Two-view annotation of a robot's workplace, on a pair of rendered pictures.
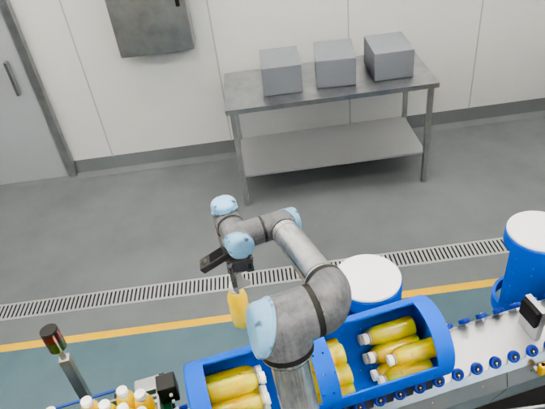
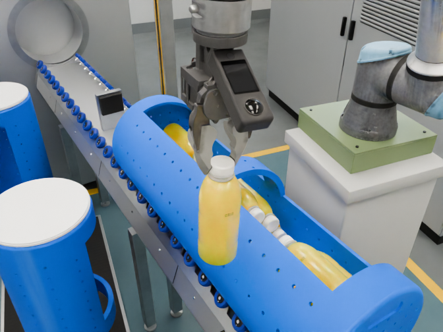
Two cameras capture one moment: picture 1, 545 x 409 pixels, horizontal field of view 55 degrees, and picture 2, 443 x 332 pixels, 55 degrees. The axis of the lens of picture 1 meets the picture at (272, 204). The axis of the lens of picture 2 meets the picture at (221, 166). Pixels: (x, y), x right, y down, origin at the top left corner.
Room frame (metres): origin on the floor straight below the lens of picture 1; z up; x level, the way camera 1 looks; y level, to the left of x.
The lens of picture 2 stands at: (1.40, 0.65, 1.79)
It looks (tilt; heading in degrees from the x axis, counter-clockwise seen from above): 35 degrees down; 248
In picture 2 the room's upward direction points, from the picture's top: straight up
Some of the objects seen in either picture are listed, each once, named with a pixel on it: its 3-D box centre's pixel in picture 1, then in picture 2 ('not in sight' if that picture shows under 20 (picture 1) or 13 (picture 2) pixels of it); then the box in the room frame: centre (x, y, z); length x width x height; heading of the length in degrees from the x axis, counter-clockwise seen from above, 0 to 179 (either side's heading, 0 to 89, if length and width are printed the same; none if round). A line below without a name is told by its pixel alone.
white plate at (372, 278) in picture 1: (367, 277); (37, 209); (1.53, -0.36, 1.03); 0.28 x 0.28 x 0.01
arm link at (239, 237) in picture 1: (242, 235); not in sight; (1.10, 0.09, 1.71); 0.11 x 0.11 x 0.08; 15
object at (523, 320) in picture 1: (530, 317); (111, 110); (1.24, -0.91, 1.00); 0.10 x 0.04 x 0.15; 11
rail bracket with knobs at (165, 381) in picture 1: (168, 389); not in sight; (1.18, 0.48, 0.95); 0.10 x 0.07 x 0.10; 11
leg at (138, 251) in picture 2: not in sight; (143, 282); (1.26, -0.62, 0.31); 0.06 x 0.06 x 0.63; 11
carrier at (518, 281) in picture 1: (521, 299); (21, 184); (1.67, -1.16, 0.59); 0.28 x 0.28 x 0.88
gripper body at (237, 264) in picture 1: (237, 253); (215, 72); (1.20, 0.13, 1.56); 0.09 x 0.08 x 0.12; 96
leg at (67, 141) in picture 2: not in sight; (74, 171); (1.44, -1.58, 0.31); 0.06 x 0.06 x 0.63; 11
